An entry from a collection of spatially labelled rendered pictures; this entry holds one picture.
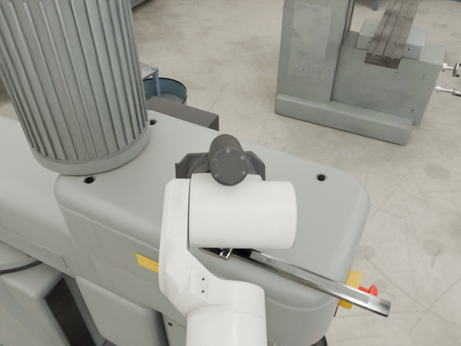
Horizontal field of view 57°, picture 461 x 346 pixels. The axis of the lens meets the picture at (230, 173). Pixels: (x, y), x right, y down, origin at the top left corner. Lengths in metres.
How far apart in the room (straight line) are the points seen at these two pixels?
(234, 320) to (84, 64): 0.40
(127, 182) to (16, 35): 0.25
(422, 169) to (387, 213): 0.63
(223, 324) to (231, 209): 0.10
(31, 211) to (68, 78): 0.36
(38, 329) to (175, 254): 0.88
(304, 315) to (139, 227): 0.25
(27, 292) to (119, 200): 0.47
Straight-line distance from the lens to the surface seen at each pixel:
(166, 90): 3.49
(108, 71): 0.63
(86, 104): 0.63
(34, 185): 0.93
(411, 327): 2.85
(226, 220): 0.38
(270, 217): 0.38
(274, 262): 0.56
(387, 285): 2.95
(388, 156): 3.85
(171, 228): 0.37
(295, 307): 0.58
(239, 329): 0.34
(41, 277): 1.08
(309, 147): 3.76
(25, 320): 1.20
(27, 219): 0.92
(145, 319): 0.90
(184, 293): 0.35
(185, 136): 0.75
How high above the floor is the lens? 2.35
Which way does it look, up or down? 43 degrees down
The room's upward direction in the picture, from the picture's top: straight up
